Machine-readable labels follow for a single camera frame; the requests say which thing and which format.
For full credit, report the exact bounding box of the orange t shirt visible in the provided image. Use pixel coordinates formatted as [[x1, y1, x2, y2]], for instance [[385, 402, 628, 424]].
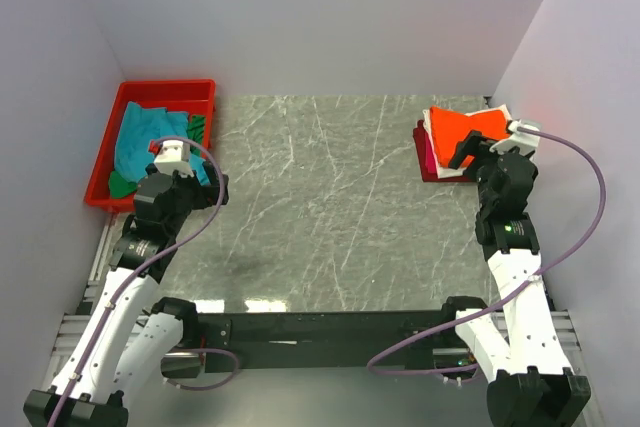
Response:
[[429, 106, 509, 168]]

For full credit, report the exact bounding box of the teal t shirt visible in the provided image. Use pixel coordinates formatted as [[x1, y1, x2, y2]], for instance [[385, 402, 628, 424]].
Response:
[[114, 100, 211, 186]]

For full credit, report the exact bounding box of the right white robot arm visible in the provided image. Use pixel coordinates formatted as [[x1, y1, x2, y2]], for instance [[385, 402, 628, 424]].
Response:
[[438, 131, 591, 426]]

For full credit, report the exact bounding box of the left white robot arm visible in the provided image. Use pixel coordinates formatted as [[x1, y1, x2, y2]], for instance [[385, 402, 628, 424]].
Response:
[[23, 163, 229, 426]]

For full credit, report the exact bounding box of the white folded t shirt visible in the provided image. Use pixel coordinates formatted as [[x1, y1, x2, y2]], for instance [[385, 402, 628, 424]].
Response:
[[423, 105, 511, 178]]

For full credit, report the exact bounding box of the green t shirt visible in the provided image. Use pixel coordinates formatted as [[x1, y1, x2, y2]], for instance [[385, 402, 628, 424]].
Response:
[[108, 114, 207, 200]]

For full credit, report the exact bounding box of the dark red folded t shirt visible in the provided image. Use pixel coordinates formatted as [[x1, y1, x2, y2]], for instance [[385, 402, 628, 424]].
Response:
[[413, 120, 470, 183]]

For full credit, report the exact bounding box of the red plastic bin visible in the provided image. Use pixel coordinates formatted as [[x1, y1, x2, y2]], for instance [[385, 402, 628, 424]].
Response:
[[84, 79, 216, 214]]

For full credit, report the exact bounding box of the black base beam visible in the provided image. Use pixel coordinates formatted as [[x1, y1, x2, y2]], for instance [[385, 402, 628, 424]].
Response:
[[177, 310, 476, 370]]

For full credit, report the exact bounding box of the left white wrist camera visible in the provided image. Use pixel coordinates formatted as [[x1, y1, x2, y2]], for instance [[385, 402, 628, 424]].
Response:
[[149, 140, 194, 178]]

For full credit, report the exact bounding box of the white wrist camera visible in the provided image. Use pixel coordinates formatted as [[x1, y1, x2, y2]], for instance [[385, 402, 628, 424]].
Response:
[[490, 119, 540, 156], [149, 140, 194, 178]]

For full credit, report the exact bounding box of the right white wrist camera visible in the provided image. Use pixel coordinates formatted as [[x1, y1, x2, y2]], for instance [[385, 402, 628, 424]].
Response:
[[490, 119, 540, 156]]

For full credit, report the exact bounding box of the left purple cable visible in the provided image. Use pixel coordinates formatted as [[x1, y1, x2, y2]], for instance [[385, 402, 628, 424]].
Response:
[[44, 136, 232, 427]]

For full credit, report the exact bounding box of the aluminium frame rail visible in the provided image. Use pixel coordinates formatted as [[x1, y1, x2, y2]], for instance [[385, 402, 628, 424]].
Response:
[[53, 213, 581, 357]]

